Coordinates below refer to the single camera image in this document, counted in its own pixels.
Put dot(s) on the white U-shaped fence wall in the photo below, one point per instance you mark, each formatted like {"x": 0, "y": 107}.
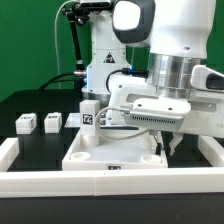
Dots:
{"x": 98, "y": 183}

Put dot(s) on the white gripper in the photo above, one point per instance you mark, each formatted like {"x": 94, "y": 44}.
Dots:
{"x": 206, "y": 99}

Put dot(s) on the white square tabletop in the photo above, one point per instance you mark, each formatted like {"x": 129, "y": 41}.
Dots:
{"x": 136, "y": 153}

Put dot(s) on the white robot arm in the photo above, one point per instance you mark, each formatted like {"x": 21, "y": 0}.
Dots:
{"x": 179, "y": 94}

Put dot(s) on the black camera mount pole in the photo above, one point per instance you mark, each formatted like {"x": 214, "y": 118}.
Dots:
{"x": 80, "y": 68}

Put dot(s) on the white sheet with fiducial tags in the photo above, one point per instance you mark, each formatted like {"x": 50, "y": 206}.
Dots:
{"x": 73, "y": 120}

